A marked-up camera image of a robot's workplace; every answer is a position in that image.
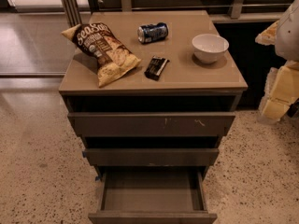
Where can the black rxbar chocolate bar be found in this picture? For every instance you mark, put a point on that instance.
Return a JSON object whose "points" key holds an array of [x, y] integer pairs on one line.
{"points": [[155, 67]]}

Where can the grey top drawer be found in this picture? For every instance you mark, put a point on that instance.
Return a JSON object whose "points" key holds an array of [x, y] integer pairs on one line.
{"points": [[156, 124]]}

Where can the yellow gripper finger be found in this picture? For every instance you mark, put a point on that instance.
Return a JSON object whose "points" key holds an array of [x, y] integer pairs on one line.
{"points": [[281, 90], [268, 36]]}

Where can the blue soda can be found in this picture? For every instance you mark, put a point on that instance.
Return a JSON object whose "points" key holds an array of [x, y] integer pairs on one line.
{"points": [[152, 32]]}

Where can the grey open bottom drawer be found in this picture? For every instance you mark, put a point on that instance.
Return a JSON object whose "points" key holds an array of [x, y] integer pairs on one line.
{"points": [[152, 196]]}

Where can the grey middle drawer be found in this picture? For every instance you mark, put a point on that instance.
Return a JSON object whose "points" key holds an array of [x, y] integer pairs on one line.
{"points": [[151, 156]]}

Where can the brown sea salt chips bag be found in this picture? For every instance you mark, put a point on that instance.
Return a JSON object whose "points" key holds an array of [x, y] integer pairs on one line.
{"points": [[114, 60]]}

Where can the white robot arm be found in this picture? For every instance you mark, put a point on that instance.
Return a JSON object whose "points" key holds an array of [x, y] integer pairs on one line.
{"points": [[287, 37]]}

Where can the white ceramic bowl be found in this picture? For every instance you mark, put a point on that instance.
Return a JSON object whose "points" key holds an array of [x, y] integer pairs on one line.
{"points": [[209, 48]]}

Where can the grey drawer cabinet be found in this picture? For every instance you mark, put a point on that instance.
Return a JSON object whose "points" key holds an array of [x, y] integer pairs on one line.
{"points": [[185, 85]]}

